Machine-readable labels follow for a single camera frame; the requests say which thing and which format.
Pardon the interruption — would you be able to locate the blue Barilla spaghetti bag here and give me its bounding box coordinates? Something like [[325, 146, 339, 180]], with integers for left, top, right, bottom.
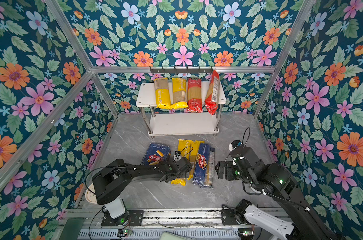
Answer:
[[192, 143, 210, 188]]

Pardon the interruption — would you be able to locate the red-ended spaghetti bag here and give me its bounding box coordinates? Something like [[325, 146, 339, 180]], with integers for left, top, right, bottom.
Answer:
[[204, 71, 220, 116]]

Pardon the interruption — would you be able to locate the red Barilla spaghetti bag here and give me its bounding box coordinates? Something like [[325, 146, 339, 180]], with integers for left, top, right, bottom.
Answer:
[[187, 79, 202, 113]]

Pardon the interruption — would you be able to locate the yellow wholewheat spaghetti bag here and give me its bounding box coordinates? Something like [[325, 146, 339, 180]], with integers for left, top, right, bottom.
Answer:
[[171, 78, 188, 110]]

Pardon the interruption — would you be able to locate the yellow Pastatime spaghetti bag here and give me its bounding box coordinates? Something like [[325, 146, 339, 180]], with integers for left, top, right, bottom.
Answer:
[[153, 78, 172, 110]]

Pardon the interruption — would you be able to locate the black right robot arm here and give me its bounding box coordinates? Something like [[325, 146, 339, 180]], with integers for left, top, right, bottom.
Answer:
[[215, 144, 345, 240]]

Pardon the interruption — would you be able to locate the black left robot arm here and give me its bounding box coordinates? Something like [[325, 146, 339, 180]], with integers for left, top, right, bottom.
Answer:
[[92, 157, 192, 224]]

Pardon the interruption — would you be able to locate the blue Barilla pasta bag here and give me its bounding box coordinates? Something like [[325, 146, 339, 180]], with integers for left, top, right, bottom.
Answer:
[[140, 143, 171, 166]]

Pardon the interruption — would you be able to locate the white two-tier shelf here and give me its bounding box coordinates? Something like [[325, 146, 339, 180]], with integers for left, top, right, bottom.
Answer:
[[136, 83, 226, 138]]

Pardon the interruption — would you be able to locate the clear spaghetti bag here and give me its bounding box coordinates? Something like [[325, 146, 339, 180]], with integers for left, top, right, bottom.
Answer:
[[204, 148, 215, 188]]

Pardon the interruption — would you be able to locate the yellow Pastatime bag on floor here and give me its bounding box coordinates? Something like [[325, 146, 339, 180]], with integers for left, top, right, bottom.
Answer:
[[171, 139, 192, 187]]

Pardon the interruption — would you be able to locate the beige round clock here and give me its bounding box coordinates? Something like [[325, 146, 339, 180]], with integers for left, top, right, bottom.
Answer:
[[85, 184, 97, 205]]

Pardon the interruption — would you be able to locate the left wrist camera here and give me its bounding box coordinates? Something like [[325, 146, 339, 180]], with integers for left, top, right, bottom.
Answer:
[[173, 151, 181, 162]]

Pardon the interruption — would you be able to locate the metal hook rail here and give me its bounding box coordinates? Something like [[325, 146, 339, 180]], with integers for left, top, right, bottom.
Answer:
[[149, 67, 213, 75]]

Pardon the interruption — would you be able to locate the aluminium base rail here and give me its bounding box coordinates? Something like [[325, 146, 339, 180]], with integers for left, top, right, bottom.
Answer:
[[54, 208, 275, 240]]

